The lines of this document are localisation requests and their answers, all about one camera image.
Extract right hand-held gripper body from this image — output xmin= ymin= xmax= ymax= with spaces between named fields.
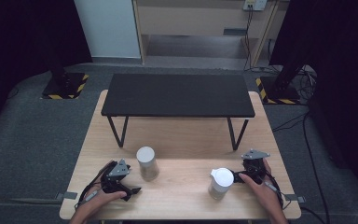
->
xmin=241 ymin=148 xmax=271 ymax=185

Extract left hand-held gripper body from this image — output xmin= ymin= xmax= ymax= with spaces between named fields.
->
xmin=101 ymin=159 xmax=132 ymax=194

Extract glass jar with spouted white lid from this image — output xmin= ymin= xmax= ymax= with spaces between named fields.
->
xmin=208 ymin=167 xmax=235 ymax=201

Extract black shelf with metal legs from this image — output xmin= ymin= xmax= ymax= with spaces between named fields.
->
xmin=101 ymin=73 xmax=256 ymax=151

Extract person's left hand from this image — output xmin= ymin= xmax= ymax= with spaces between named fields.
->
xmin=80 ymin=160 xmax=128 ymax=220

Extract person's right hand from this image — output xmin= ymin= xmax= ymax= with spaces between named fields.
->
xmin=239 ymin=159 xmax=285 ymax=217

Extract grey tape strip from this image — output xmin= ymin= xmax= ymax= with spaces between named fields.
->
xmin=283 ymin=193 xmax=307 ymax=203
xmin=55 ymin=190 xmax=78 ymax=201

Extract black stand base with yellow stripes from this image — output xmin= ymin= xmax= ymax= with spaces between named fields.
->
xmin=41 ymin=72 xmax=90 ymax=101
xmin=255 ymin=76 xmax=302 ymax=105

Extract black curtain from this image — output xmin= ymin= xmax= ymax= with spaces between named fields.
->
xmin=268 ymin=0 xmax=358 ymax=203
xmin=0 ymin=0 xmax=93 ymax=140

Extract white panel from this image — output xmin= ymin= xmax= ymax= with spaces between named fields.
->
xmin=73 ymin=0 xmax=142 ymax=59

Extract light wooden cabinet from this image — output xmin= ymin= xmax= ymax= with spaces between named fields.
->
xmin=131 ymin=0 xmax=282 ymax=67

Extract left hand-held gripper cable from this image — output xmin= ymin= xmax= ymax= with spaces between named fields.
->
xmin=74 ymin=161 xmax=119 ymax=210

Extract hand-held gripper cable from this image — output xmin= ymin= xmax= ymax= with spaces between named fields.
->
xmin=260 ymin=171 xmax=286 ymax=210
xmin=74 ymin=161 xmax=119 ymax=210

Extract right hand-held gripper cable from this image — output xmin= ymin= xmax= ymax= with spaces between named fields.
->
xmin=260 ymin=171 xmax=286 ymax=210

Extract black floor cable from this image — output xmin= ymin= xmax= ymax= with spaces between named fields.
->
xmin=271 ymin=111 xmax=332 ymax=224

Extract tangle of cables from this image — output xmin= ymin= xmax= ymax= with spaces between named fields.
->
xmin=297 ymin=65 xmax=319 ymax=102

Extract black cables from power outlet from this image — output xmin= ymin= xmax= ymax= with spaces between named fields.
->
xmin=242 ymin=5 xmax=255 ymax=71

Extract white wall power outlet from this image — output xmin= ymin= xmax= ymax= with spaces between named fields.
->
xmin=242 ymin=0 xmax=269 ymax=12

